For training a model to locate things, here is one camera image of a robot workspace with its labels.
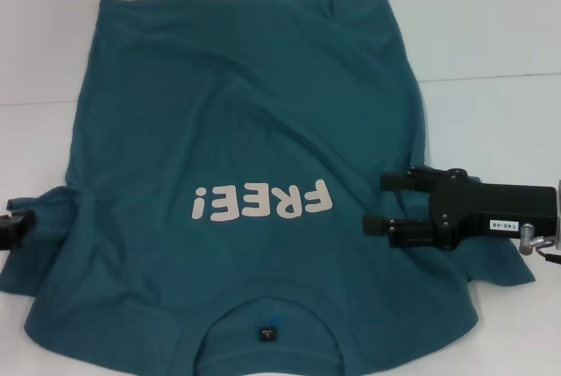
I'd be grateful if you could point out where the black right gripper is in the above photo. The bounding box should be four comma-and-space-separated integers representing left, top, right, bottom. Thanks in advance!
362, 166, 558, 251

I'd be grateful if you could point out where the right wrist cable with connector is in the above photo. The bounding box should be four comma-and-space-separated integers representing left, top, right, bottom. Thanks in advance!
518, 222, 561, 266

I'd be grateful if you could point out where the teal t-shirt with FREE print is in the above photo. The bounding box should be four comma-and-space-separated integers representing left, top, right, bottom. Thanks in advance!
0, 0, 536, 376

